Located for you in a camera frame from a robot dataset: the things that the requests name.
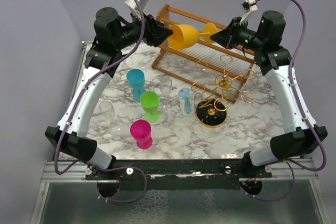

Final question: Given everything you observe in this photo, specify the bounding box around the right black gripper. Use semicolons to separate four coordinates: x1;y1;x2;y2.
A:
210;17;265;52

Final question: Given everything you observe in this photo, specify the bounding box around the pink plastic wine glass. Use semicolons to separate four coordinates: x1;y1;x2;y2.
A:
130;120;153;150

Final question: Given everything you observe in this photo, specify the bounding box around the yellow plastic wine glass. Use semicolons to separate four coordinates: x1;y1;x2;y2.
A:
167;23;217;50

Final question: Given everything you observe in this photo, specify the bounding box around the clear wine glass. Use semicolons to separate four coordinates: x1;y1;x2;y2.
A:
159;76;172;110
99;101;123;132

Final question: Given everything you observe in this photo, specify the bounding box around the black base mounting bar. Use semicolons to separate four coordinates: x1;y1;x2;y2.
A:
86;158;271;191

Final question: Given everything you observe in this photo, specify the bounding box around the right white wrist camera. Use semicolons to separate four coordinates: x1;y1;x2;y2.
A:
240;0;258;24

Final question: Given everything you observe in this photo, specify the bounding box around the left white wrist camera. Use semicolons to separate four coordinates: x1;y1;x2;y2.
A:
125;0;148;20

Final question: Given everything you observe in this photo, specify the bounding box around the green plastic wine glass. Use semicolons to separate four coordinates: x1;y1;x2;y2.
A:
140;91;160;122

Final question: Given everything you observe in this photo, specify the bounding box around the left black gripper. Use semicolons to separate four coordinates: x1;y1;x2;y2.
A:
114;8;173;50

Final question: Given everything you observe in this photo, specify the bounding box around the blue tool in blister pack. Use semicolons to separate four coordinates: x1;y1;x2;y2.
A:
178;88;195;117

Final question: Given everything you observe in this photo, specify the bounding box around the gold wire wine glass rack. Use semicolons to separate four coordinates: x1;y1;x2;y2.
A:
191;56;256;129

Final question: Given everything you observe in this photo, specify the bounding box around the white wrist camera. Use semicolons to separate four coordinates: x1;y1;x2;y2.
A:
240;0;258;24
125;0;148;20

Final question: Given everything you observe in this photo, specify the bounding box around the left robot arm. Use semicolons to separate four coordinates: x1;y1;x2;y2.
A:
45;7;173;179

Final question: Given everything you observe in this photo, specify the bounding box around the blue plastic wine glass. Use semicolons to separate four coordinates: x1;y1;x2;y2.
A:
127;69;146;100

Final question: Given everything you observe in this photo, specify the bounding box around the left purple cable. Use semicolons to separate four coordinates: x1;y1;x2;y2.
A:
54;0;149;204

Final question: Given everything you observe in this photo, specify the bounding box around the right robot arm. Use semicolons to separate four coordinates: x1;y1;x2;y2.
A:
210;10;328;177

